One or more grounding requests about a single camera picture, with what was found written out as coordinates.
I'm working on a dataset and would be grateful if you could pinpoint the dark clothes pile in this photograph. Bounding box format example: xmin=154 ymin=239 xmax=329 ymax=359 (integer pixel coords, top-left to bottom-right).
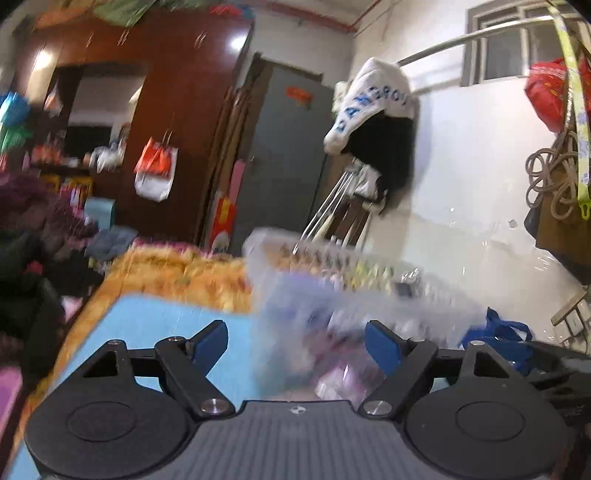
xmin=1 ymin=172 xmax=103 ymax=377

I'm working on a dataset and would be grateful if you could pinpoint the wall power strip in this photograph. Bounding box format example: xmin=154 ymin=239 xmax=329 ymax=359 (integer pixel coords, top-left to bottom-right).
xmin=551 ymin=288 xmax=590 ymax=344

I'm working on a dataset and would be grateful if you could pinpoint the dark red wooden wardrobe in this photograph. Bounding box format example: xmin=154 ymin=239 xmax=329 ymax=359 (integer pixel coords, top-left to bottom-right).
xmin=14 ymin=8 xmax=254 ymax=242

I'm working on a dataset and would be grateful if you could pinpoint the white plastic laundry basket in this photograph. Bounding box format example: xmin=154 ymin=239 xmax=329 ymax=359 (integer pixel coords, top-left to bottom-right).
xmin=242 ymin=228 xmax=486 ymax=395

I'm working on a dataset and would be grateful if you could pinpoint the black hanging garment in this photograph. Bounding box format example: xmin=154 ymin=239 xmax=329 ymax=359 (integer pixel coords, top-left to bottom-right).
xmin=344 ymin=112 xmax=415 ymax=213

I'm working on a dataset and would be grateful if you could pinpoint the coiled beige rope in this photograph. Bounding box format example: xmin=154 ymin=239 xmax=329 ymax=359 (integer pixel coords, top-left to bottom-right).
xmin=525 ymin=131 xmax=581 ymax=222

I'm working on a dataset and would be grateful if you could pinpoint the brown hanging bag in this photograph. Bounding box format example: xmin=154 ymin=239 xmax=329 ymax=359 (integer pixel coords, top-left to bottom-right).
xmin=524 ymin=125 xmax=590 ymax=285

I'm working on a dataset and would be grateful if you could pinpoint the white hooded sweatshirt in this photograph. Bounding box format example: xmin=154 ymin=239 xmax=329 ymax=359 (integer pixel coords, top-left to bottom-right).
xmin=324 ymin=57 xmax=415 ymax=155

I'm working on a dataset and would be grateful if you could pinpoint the grey door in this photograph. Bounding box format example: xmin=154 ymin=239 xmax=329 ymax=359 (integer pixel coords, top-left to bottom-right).
xmin=229 ymin=61 xmax=332 ymax=256

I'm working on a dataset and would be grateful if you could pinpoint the orange white plastic bag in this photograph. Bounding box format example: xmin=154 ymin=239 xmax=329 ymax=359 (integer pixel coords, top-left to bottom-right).
xmin=134 ymin=138 xmax=178 ymax=202

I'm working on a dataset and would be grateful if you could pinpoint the red hanging bag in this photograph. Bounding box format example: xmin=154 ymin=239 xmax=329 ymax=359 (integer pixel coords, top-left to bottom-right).
xmin=525 ymin=58 xmax=568 ymax=133

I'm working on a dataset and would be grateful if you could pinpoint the blue tote bag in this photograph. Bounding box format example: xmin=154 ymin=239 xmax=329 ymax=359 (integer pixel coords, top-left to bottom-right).
xmin=461 ymin=308 xmax=534 ymax=376

